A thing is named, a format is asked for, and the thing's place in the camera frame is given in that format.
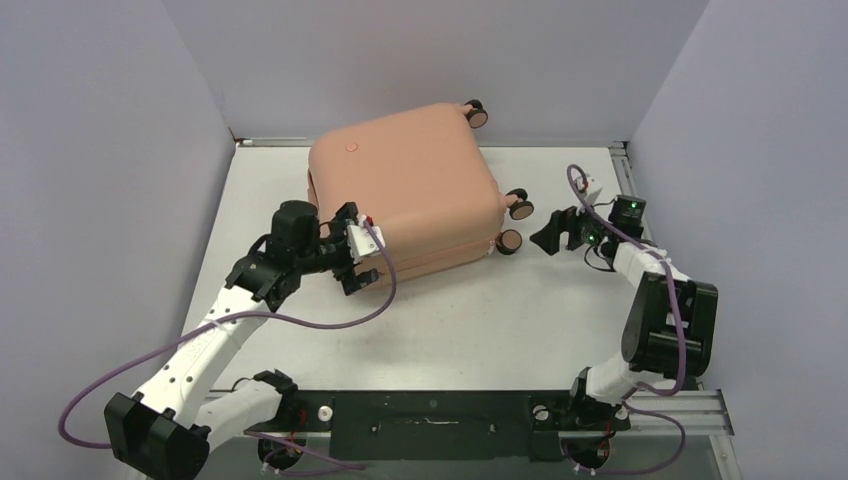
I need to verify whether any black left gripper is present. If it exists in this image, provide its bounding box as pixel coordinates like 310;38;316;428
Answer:
296;206;380;294

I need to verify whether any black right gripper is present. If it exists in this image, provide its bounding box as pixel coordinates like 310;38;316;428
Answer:
531;195;615;256

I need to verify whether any pink hard-shell suitcase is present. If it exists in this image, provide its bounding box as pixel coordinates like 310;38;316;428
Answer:
307;99;534;281

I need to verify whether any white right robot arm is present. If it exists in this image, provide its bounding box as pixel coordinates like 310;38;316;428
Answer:
530;195;718;429

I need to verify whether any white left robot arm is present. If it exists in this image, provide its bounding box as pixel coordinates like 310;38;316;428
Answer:
104;200;388;479

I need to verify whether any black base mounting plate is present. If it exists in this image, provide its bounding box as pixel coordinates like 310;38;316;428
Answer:
254;390;631;462

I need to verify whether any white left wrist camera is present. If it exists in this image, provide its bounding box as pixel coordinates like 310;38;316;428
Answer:
345;214;385;263

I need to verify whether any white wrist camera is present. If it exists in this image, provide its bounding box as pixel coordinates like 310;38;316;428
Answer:
345;214;385;263
573;173;603;205

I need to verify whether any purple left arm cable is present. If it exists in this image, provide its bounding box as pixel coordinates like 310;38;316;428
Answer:
58;218;399;478

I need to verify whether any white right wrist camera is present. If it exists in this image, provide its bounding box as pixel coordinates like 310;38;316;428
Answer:
573;173;603;205

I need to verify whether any aluminium front rail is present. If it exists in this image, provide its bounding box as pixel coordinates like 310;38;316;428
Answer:
137;390;735;439

